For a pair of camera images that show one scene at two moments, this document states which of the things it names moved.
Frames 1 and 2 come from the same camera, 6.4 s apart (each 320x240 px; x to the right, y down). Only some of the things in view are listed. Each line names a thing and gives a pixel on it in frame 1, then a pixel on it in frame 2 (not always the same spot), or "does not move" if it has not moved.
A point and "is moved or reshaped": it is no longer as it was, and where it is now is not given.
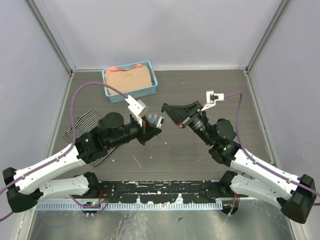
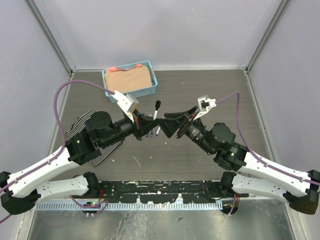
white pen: [159, 121] is moved or reshaped
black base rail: [161, 191] does not move
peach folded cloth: [126, 80] does not move
